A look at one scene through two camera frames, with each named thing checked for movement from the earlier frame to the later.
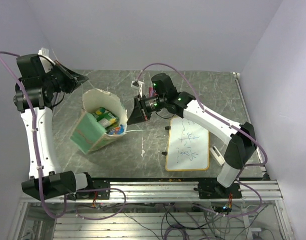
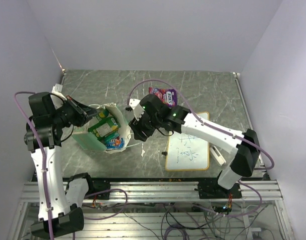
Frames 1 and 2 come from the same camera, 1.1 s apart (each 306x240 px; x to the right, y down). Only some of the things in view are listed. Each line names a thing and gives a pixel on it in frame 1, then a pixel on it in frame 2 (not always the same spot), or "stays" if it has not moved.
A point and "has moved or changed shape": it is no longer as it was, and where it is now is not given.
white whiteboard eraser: x=217 y=156 stays
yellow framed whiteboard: x=188 y=148 stays
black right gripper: x=140 y=111 to x=140 y=132
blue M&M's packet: x=117 y=130 to x=116 y=143
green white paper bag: x=89 y=133 to x=107 y=131
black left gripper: x=73 y=79 to x=83 y=113
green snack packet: x=104 y=117 has moved or changed shape
